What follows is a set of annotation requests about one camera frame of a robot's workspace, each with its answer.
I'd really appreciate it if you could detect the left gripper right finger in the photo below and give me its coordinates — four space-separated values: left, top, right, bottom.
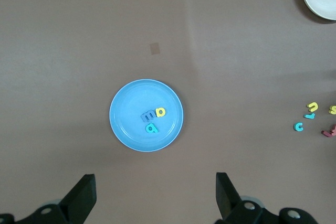
215 172 319 224

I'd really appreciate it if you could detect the brown tape patch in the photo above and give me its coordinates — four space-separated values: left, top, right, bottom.
149 42 161 56

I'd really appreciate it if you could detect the red foam letter f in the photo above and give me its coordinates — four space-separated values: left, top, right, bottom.
321 123 336 138

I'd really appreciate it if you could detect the brown table cover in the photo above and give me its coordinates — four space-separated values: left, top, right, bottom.
0 0 336 224

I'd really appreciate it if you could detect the yellow foam letter a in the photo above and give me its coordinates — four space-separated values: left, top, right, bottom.
154 106 167 118

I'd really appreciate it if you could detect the blue plate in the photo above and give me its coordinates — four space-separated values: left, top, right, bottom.
109 78 184 153

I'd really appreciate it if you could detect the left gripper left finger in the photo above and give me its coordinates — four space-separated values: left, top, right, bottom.
17 173 97 224

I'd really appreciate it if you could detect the blue foam letter m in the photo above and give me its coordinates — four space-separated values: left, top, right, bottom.
141 109 158 123

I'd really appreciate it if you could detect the teal foam letter a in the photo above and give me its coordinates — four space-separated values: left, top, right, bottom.
145 121 160 134

